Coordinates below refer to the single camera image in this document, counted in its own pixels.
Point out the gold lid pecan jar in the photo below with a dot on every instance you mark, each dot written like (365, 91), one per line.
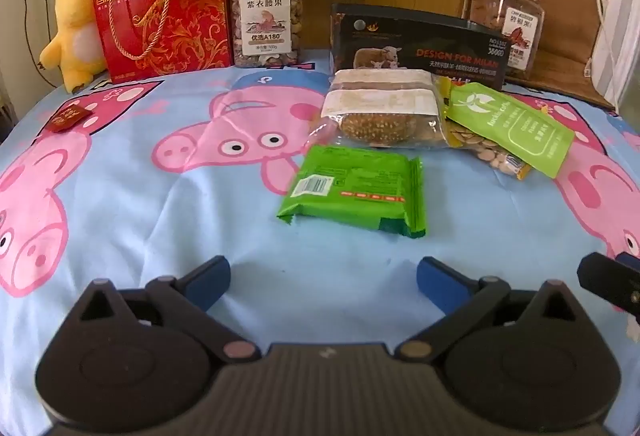
(520, 30)

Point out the white window frame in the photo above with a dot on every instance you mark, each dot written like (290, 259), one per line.
(622, 55)

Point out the gold lid cashew jar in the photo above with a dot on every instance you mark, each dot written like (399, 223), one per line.
(267, 10)

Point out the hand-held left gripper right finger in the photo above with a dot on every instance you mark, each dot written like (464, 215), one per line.
(440, 283)

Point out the clear sesame cake packet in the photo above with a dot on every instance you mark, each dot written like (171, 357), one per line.
(380, 108)

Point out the clear pumpkin seed bag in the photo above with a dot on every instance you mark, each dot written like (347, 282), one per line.
(492, 151)

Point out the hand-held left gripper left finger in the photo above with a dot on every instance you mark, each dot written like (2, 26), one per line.
(210, 283)

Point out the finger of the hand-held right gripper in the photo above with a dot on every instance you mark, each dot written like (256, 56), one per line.
(602, 278)

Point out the pig printed blue blanket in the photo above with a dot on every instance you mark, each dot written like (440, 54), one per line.
(150, 216)

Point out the light green snack pouch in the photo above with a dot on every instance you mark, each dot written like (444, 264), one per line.
(515, 128)

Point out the red gift bag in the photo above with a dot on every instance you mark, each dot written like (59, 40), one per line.
(160, 10)

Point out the brown seat cushion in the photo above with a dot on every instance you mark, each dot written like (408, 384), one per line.
(570, 15)

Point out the yellow duck plush toy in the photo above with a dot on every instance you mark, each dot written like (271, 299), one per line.
(72, 15)

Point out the green flat wafer packet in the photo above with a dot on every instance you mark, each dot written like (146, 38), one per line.
(357, 188)

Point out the small red packet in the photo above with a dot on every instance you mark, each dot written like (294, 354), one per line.
(69, 118)

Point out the black box with sheep print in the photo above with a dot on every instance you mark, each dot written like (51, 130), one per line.
(430, 45)

